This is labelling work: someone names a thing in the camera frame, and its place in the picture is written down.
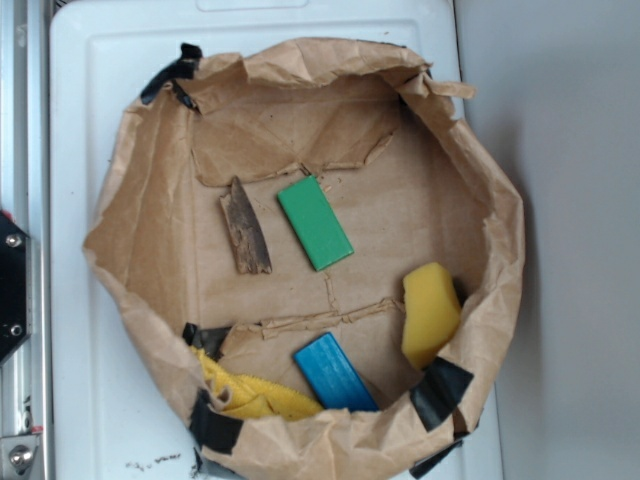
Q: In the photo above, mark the green rectangular block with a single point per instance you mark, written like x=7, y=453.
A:
x=315, y=223

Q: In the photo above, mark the black tape strip right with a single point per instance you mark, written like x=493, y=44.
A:
x=439, y=392

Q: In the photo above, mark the brown paper bag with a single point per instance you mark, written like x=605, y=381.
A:
x=409, y=183

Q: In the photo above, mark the aluminium frame rail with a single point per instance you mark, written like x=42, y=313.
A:
x=26, y=377

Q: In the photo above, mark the yellow microfibre cloth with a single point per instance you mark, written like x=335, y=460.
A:
x=245, y=396

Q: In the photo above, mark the blue rectangular block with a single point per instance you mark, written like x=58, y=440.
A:
x=332, y=377

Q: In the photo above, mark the black tape inner left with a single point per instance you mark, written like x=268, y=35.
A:
x=209, y=340

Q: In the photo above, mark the black tape strip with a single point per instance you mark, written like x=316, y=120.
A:
x=217, y=432
x=182, y=68
x=439, y=392

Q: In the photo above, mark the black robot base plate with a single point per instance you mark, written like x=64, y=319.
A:
x=14, y=287

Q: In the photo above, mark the black tape strip top left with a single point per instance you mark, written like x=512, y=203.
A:
x=182, y=68

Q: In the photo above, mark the yellow sponge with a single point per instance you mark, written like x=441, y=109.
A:
x=433, y=313

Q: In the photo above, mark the metal corner bracket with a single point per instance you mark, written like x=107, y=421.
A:
x=18, y=456

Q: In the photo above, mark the brown wood bark piece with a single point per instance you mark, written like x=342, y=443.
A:
x=247, y=239

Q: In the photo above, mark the black tape strip bottom left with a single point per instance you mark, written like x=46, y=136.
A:
x=217, y=432

